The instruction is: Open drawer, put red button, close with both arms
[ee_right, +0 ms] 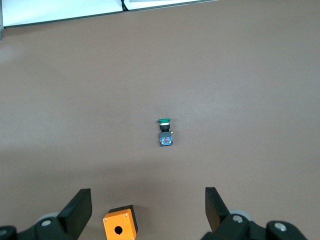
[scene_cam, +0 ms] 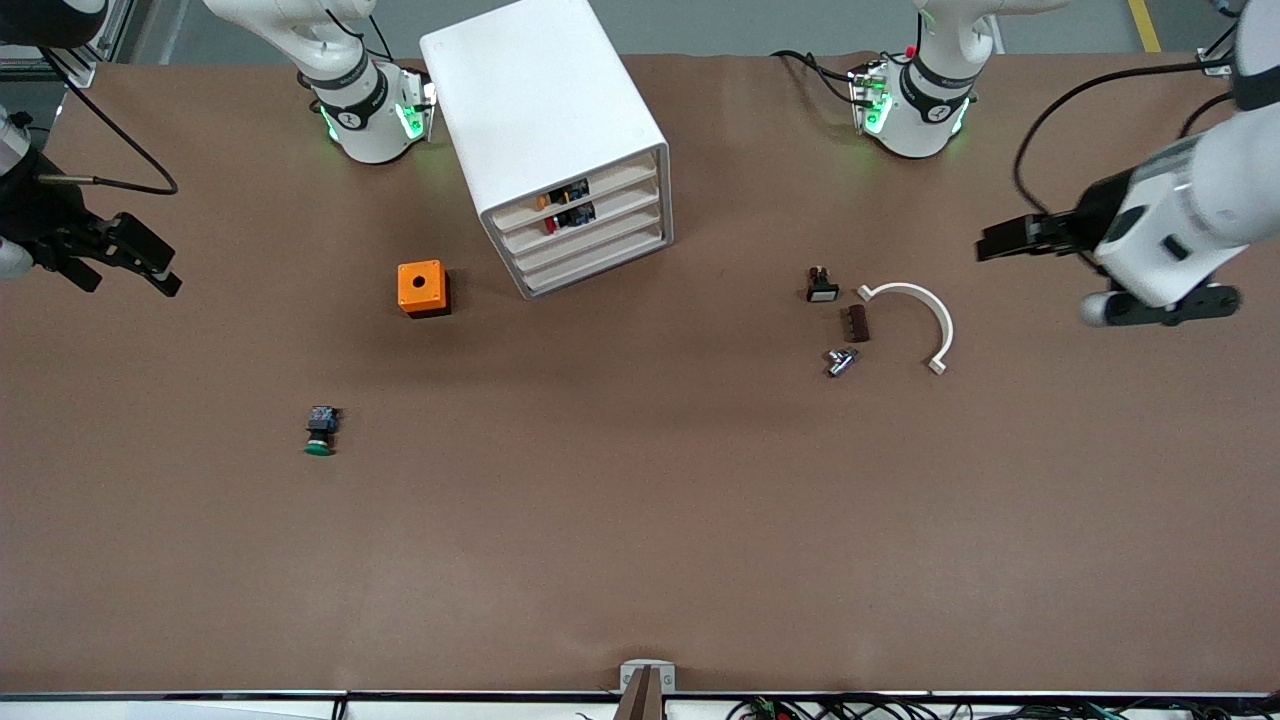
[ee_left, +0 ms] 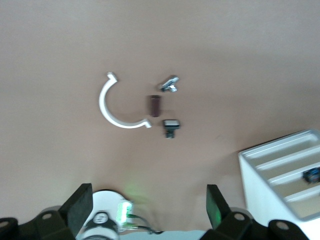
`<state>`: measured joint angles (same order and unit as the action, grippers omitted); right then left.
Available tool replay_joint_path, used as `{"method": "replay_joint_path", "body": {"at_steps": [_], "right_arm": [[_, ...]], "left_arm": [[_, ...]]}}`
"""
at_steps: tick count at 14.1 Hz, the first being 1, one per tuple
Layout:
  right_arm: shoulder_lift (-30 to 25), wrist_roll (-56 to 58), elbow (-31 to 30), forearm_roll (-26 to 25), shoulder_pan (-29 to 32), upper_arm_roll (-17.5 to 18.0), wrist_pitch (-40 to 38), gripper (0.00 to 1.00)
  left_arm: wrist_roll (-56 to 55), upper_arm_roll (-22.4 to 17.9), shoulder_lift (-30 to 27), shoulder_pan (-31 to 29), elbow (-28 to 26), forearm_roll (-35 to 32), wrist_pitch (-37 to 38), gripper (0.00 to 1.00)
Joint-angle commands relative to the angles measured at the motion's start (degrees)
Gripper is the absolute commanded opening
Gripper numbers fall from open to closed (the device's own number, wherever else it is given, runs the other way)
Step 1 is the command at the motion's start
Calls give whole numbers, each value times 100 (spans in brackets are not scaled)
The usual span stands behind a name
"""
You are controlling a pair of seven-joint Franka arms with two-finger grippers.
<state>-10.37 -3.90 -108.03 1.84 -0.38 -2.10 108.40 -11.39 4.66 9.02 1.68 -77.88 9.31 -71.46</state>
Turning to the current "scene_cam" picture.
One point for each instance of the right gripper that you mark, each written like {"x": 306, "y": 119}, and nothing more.
{"x": 38, "y": 213}

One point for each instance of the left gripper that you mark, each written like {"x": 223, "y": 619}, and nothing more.
{"x": 1098, "y": 207}

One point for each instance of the red push button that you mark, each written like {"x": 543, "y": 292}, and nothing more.
{"x": 572, "y": 216}

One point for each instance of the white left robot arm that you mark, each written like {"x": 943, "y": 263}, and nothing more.
{"x": 925, "y": 110}

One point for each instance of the green push button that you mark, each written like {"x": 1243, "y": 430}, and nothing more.
{"x": 320, "y": 430}

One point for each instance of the white drawer holding orange parts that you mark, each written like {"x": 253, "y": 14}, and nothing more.
{"x": 620, "y": 182}

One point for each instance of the orange black drawer parts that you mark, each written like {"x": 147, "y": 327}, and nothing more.
{"x": 562, "y": 192}

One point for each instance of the brown terminal block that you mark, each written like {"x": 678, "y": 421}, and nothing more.
{"x": 855, "y": 323}

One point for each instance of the silver metal fitting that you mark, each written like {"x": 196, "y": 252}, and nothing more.
{"x": 841, "y": 361}

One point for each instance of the orange box with hole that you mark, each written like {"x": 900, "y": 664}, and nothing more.
{"x": 420, "y": 285}

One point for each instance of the brown table mat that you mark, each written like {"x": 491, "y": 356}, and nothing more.
{"x": 640, "y": 500}

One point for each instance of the brown angled strip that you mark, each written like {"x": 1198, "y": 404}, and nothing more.
{"x": 640, "y": 700}

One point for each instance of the white curved bracket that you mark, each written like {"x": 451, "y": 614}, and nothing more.
{"x": 935, "y": 305}

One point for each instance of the small black white switch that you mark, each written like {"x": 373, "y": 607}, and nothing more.
{"x": 822, "y": 288}

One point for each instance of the aluminium frame profile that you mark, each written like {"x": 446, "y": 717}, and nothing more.
{"x": 90, "y": 55}
{"x": 1235, "y": 35}

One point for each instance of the white table edge rail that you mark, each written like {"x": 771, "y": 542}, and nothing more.
{"x": 200, "y": 705}

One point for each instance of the grey table edge bracket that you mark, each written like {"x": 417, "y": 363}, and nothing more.
{"x": 648, "y": 670}

